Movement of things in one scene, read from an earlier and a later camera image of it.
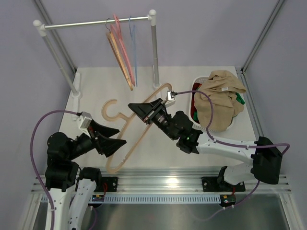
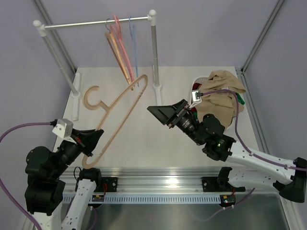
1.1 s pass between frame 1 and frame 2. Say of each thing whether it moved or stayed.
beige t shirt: stayed
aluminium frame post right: stayed
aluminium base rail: stayed
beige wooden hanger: moved
